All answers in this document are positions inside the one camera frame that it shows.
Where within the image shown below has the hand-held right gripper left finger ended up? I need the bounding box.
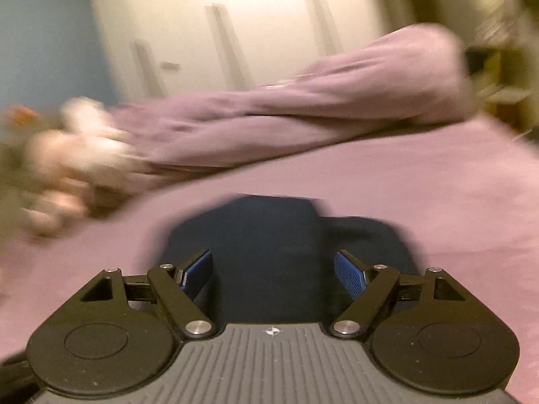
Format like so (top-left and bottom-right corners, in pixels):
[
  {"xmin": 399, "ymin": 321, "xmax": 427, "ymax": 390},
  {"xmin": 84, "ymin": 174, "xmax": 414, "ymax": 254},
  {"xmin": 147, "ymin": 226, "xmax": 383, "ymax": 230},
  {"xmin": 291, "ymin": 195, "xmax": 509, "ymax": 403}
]
[{"xmin": 80, "ymin": 249, "xmax": 216, "ymax": 340}]

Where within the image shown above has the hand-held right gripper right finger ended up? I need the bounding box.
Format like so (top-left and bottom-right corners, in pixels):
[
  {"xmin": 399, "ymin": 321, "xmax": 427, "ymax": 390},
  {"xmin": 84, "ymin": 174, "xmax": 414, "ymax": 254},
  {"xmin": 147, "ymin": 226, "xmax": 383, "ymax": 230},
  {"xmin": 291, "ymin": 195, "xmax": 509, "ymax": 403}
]
[{"xmin": 328, "ymin": 249, "xmax": 466, "ymax": 339}]

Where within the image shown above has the pink bed sheet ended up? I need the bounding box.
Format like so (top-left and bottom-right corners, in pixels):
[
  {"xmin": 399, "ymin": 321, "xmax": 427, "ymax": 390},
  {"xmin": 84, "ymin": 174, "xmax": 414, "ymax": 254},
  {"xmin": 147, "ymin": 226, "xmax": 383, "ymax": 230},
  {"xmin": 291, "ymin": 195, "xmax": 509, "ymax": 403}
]
[{"xmin": 0, "ymin": 114, "xmax": 539, "ymax": 404}]

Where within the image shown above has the dark navy garment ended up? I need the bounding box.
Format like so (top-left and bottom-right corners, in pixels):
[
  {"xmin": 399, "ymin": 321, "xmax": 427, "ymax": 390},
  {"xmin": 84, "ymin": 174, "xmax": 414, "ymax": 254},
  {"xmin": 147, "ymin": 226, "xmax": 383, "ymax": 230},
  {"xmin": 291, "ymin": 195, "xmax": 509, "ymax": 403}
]
[{"xmin": 161, "ymin": 195, "xmax": 418, "ymax": 326}]

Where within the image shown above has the white wardrobe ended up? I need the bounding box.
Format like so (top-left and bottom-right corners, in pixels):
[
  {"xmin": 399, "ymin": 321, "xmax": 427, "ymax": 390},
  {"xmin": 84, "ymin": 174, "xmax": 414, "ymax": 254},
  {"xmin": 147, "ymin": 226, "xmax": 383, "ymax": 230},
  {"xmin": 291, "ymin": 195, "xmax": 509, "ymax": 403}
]
[{"xmin": 90, "ymin": 0, "xmax": 406, "ymax": 107}]

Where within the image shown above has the pink duvet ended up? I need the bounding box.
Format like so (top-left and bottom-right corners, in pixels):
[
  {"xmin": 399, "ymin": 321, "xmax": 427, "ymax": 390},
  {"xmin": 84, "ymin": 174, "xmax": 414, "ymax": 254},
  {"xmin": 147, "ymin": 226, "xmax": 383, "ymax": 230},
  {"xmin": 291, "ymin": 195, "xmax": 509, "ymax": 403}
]
[{"xmin": 105, "ymin": 23, "xmax": 469, "ymax": 179}]

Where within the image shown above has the pile of plush toys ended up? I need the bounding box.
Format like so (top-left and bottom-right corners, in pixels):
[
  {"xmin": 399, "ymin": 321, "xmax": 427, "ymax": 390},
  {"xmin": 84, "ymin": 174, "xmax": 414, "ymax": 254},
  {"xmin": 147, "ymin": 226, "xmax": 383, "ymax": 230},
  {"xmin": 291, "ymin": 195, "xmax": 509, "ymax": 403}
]
[{"xmin": 0, "ymin": 96, "xmax": 140, "ymax": 237}]

